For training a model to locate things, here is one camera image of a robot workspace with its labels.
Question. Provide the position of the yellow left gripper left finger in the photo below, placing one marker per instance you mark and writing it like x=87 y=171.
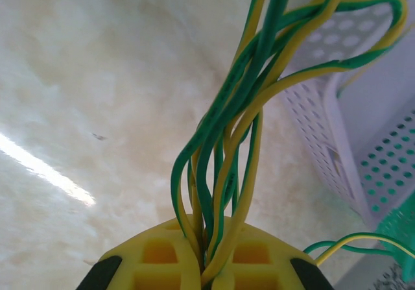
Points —
x=129 y=270

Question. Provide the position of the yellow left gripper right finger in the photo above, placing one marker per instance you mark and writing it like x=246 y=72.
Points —
x=279 y=270

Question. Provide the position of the lilac plastic basket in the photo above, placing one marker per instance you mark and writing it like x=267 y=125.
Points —
x=324 y=134

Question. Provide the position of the teal plastic basket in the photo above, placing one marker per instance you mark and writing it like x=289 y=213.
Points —
x=398 y=231

